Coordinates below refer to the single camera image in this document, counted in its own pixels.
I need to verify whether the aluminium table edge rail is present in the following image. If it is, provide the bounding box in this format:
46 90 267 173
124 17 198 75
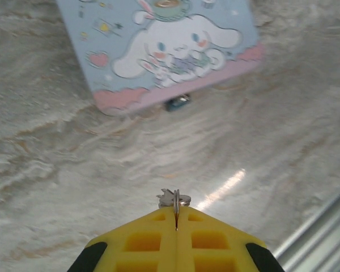
271 192 340 272

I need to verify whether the blue pink cartoon tin box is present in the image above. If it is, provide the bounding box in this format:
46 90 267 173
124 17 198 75
55 0 266 116

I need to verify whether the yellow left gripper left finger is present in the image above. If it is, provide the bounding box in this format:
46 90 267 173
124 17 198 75
69 206 178 272

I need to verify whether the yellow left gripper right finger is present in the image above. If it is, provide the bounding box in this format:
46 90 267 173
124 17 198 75
176 206 286 272

